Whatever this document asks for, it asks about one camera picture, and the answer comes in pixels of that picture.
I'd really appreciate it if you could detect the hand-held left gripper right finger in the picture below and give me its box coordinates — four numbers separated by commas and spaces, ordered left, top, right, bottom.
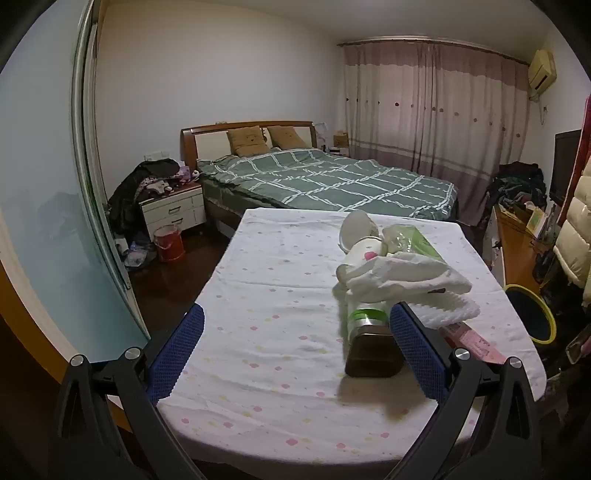
385, 301, 542, 480

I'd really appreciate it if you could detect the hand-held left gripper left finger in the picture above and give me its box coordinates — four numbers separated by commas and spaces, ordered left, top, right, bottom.
48, 303, 206, 480

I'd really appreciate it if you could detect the yellow-rimmed dark bin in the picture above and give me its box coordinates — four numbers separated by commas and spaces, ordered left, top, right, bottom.
502, 284, 557, 345

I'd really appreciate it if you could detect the pink flat box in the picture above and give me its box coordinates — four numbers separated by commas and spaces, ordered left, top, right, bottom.
440, 322, 507, 366

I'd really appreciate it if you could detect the white tissue paper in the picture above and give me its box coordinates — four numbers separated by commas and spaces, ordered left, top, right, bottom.
333, 251, 473, 302

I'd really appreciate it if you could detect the red bucket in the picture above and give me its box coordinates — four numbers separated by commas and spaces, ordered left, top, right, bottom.
153, 224, 187, 263

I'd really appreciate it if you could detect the green packet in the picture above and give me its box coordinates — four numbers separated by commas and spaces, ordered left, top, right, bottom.
406, 231, 445, 263

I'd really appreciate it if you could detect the floor clutter pile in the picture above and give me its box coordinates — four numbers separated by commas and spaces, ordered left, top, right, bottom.
115, 231, 158, 271

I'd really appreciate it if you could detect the white cup with pink print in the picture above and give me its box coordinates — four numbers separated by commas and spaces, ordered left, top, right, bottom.
336, 237, 386, 289

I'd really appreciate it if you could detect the floral white tablecloth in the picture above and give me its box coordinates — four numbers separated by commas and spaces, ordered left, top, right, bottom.
157, 208, 548, 462

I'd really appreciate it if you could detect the clear plastic bag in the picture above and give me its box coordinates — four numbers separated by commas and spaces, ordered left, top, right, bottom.
380, 224, 419, 256

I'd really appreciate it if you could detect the white plastic cup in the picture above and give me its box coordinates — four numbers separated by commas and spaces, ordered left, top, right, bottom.
338, 210, 382, 256

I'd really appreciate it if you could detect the white nightstand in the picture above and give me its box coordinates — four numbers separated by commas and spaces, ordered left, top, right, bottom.
139, 181, 207, 239

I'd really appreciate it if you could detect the wooden sideboard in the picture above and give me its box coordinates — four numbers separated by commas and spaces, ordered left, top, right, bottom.
488, 205, 555, 288

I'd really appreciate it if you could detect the dark clothes heap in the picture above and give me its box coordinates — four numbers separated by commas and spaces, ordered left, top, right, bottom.
107, 158, 191, 236

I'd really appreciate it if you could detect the green checked duvet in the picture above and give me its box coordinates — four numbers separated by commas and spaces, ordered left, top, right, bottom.
198, 148, 458, 220

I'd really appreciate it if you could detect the pile of mixed clothes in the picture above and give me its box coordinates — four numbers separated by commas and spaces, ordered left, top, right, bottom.
487, 161, 546, 214

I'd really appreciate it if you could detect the cream puffer jacket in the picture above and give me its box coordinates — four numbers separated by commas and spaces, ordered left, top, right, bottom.
553, 154, 591, 306

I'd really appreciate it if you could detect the wooden bed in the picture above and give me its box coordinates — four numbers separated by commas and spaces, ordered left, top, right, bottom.
180, 121, 461, 234

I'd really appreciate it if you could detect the sliding wardrobe door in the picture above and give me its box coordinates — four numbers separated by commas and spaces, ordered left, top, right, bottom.
0, 0, 153, 365

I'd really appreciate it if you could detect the brown pillow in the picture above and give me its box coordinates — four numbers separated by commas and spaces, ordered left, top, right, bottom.
226, 126, 271, 157
268, 124, 309, 149

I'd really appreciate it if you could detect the pink and white curtain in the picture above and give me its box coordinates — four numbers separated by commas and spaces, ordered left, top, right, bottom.
341, 40, 531, 227

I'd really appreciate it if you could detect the black television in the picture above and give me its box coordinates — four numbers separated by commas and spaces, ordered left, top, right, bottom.
549, 129, 583, 206

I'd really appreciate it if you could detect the red garment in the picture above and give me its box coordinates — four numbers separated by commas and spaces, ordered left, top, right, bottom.
571, 92, 591, 204

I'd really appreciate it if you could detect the yellowed air conditioner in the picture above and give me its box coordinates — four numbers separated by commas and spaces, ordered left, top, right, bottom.
527, 48, 558, 91

